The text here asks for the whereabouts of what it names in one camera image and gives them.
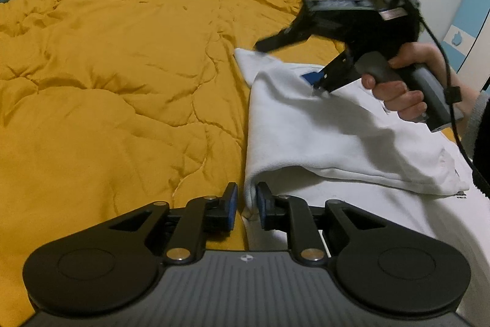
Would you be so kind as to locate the blue and white wardrobe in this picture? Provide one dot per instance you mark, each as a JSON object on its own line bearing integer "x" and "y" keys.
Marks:
{"x": 471, "y": 24}

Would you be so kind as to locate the yellow quilted blanket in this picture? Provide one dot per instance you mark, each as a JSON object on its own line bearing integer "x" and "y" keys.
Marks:
{"x": 115, "y": 82}

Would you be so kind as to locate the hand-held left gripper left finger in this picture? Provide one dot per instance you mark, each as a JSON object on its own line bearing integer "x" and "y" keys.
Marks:
{"x": 230, "y": 206}

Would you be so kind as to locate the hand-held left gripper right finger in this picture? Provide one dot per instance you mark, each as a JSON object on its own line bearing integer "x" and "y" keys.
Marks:
{"x": 261, "y": 208}

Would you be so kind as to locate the person's right hand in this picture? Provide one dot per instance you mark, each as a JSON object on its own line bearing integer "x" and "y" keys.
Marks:
{"x": 402, "y": 99}

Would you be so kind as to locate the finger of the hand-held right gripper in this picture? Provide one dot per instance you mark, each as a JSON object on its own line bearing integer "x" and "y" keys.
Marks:
{"x": 281, "y": 39}
{"x": 337, "y": 76}

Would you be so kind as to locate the person's right forearm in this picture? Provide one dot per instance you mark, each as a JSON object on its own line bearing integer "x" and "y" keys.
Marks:
{"x": 478, "y": 127}

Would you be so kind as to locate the white garment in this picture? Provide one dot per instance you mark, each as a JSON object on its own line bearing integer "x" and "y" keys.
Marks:
{"x": 306, "y": 135}

